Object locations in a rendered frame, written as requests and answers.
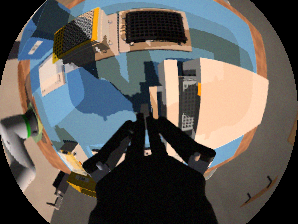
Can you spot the blue open-top bin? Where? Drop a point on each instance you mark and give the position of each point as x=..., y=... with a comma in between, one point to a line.
x=53, y=16

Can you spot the light blue bench mat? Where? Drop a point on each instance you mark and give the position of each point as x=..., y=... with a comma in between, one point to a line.
x=100, y=97

